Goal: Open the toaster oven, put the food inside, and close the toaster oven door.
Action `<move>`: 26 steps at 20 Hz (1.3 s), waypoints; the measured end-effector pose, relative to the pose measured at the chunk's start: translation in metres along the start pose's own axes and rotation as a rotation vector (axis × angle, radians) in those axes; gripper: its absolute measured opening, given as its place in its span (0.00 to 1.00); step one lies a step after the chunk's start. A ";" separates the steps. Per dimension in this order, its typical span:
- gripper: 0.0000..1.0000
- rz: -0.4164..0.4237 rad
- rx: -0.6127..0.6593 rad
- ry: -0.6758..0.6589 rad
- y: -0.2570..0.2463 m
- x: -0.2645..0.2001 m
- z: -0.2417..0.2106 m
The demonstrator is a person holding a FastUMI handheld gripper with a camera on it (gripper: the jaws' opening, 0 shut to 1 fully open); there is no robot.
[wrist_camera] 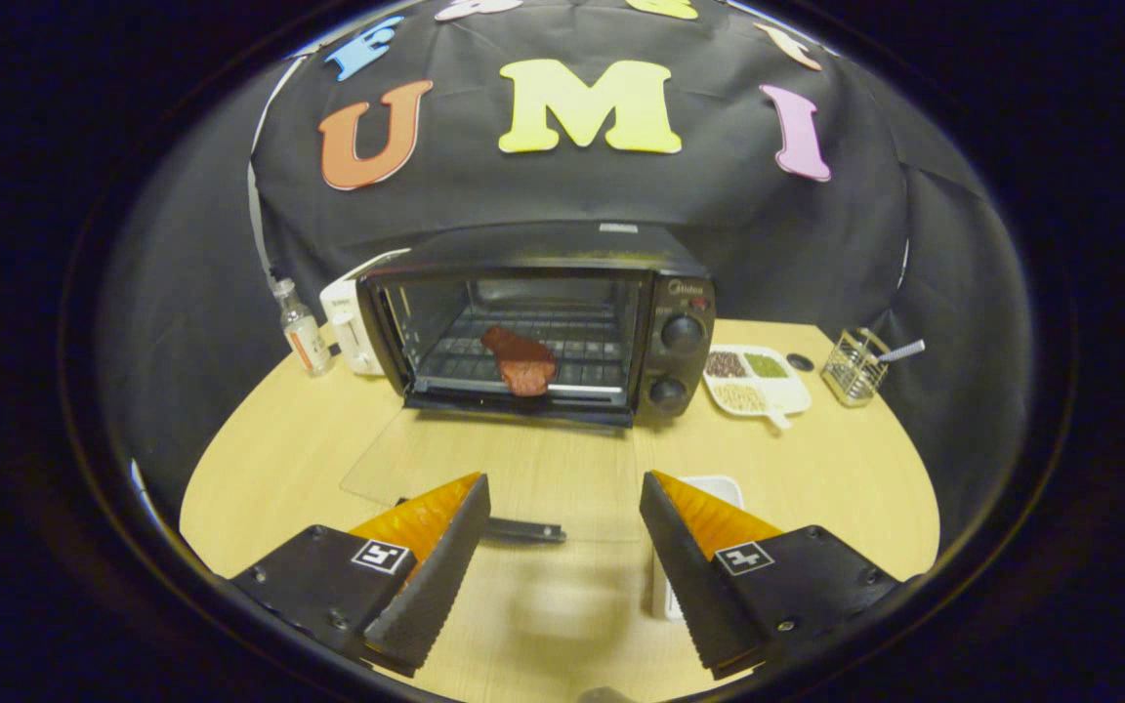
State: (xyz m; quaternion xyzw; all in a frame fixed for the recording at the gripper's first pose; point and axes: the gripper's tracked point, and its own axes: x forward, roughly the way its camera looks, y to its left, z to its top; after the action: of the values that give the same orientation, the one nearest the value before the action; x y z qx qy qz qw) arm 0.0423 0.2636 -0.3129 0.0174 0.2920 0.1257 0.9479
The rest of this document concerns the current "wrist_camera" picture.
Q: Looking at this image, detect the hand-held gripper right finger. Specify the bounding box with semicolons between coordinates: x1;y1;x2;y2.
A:
639;471;907;682

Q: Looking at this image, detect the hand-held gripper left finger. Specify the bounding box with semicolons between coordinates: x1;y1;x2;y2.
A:
230;473;492;679

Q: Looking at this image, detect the reddish brown meat piece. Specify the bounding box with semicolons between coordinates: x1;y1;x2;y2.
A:
481;325;559;398

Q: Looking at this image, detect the black toaster oven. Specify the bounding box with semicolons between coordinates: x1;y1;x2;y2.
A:
340;223;718;544

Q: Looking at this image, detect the white bread toaster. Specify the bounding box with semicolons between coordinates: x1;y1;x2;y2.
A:
319;248;413;378

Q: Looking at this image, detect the white rectangular tray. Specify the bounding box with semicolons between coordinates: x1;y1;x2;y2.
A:
650;475;746;624

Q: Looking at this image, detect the white divided plate with beans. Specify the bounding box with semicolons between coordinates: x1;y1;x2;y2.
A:
702;345;813;432

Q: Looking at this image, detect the small clear bottle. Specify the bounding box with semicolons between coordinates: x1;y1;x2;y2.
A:
272;278;335;378

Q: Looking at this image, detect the wire mesh utensil holder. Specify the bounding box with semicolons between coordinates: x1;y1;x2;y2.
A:
821;328;892;409

